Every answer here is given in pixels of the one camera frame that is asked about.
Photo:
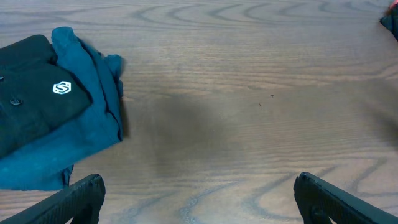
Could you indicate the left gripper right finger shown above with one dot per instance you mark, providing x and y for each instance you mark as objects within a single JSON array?
[{"x": 320, "y": 202}]

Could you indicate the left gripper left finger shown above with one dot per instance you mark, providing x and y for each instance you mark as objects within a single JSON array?
[{"x": 79, "y": 203}]

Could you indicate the black t-shirt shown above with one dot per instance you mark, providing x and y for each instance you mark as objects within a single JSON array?
[{"x": 37, "y": 96}]

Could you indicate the blue folded garment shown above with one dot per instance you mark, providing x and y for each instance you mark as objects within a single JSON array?
[{"x": 47, "y": 162}]

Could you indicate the black red patterned garment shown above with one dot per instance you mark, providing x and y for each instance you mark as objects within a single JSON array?
[{"x": 389, "y": 20}]

